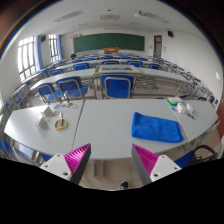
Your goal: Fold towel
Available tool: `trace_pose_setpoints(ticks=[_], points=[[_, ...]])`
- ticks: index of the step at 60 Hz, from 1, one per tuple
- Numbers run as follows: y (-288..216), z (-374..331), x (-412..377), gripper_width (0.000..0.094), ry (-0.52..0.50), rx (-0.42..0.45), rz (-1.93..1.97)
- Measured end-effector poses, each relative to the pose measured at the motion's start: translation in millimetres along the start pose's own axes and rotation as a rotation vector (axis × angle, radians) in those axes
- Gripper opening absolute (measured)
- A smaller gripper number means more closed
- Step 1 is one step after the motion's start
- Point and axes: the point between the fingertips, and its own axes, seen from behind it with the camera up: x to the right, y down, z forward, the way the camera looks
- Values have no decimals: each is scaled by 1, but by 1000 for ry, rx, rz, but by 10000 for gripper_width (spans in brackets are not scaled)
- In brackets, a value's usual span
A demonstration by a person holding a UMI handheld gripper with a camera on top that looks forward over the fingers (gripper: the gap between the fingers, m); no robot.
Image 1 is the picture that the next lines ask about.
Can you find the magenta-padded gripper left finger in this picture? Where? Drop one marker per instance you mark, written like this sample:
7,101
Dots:
77,159

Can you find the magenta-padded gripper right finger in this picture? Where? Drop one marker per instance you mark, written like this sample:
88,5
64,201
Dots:
145,159

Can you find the blue towel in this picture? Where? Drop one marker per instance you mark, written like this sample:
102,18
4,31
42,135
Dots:
155,128

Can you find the blue chair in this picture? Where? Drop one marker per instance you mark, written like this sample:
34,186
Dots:
117,87
71,87
46,91
185,159

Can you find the small yellow card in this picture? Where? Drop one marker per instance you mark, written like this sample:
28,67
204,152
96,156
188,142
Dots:
75,107

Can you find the small orange card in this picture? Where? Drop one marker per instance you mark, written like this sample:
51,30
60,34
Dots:
69,106

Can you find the small light blue card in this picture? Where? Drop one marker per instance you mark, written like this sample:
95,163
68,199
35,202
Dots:
57,107

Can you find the small white printed box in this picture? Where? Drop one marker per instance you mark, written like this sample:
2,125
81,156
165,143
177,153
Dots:
181,108
189,108

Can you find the small dark blue card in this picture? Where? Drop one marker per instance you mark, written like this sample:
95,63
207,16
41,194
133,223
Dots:
192,116

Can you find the white and green box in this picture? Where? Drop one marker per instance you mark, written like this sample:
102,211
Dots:
175,100

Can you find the framed picture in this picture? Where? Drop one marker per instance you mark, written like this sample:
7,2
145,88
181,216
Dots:
118,68

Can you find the rows of blue chairs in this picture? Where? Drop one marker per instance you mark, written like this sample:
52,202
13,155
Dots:
135,63

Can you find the blue curtain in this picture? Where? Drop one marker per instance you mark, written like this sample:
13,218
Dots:
39,53
59,46

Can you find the large white framed window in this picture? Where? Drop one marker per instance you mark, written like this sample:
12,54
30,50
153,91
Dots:
26,58

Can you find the brown door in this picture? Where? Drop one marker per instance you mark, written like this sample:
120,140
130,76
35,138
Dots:
157,46

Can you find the narrow white framed window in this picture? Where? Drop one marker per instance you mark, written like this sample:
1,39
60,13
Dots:
53,48

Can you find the orange lectern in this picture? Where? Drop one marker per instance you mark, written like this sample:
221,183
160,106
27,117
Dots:
111,50

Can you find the green chalkboard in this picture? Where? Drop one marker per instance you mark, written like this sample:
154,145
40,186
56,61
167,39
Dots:
108,42

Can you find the ceiling lights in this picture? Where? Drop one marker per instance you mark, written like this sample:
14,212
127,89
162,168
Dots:
69,15

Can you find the white ceiling projector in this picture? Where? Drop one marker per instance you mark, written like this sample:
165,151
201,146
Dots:
139,15

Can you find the ceiling air vent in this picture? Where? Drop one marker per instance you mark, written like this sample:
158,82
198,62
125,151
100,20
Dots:
110,17

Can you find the black wall speaker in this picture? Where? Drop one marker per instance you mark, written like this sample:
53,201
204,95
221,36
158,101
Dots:
170,33
43,38

